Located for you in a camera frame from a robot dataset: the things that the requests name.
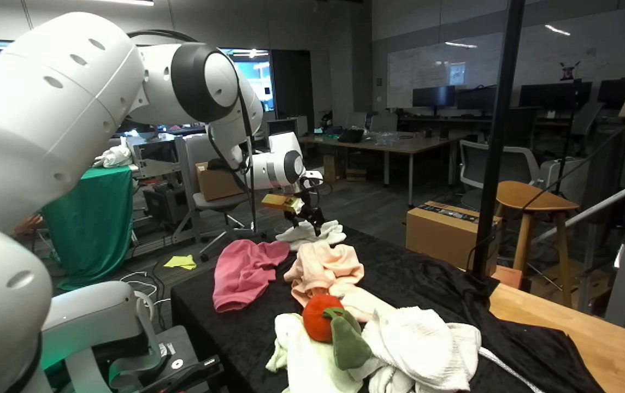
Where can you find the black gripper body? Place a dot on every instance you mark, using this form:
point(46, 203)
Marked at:
point(309, 194)

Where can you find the small white cloth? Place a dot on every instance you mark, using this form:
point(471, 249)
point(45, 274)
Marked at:
point(306, 233)

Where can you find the peach cloth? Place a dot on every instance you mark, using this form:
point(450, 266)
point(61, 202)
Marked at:
point(322, 268)

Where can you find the red plush strawberry toy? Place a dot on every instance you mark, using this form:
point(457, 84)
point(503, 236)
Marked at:
point(328, 321)

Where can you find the pale green cloth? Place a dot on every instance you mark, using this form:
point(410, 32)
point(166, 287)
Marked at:
point(309, 365)

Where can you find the cream white towel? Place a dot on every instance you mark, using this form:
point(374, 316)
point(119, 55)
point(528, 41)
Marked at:
point(413, 350)

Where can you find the cardboard box under arm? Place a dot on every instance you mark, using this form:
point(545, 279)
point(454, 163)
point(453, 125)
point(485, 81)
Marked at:
point(217, 184)

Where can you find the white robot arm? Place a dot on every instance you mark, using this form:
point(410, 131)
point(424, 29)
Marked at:
point(68, 85)

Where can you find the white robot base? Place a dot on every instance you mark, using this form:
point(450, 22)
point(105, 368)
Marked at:
point(94, 339)

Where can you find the office desk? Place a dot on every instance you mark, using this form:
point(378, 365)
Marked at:
point(392, 144)

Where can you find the pink cloth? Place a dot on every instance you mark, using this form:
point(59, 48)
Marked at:
point(244, 272)

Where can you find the brown cardboard box on floor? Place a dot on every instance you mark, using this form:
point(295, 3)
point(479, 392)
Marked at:
point(441, 233)

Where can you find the yellow rag on floor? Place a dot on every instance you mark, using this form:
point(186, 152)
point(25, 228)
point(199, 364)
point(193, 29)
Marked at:
point(184, 262)

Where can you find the black velvet table cloth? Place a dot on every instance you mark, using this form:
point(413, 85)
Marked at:
point(244, 339)

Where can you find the grey office chair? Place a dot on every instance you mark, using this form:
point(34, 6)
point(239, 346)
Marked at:
point(516, 164)

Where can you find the wooden stool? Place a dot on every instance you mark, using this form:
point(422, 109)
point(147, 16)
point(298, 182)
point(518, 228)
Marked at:
point(529, 202)

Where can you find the black vertical pole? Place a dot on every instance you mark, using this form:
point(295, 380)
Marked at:
point(497, 136)

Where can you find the green draped cloth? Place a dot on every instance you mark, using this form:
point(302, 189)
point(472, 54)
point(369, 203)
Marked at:
point(90, 228)

